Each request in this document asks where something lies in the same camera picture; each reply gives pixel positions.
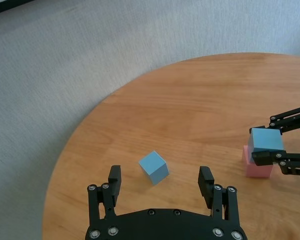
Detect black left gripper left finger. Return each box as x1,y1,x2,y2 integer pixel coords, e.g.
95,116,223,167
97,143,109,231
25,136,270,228
87,164,123,227

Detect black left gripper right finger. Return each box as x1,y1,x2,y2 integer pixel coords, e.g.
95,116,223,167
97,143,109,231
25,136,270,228
197,166,241,223

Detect blue building block cube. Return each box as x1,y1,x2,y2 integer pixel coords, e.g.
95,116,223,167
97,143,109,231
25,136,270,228
247,127,285,163
138,150,170,186

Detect pink building block cube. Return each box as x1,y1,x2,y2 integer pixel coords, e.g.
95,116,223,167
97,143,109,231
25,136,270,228
242,145,275,178

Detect black baseboard strip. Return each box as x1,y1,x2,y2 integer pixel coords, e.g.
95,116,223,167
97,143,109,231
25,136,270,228
0,0,35,17

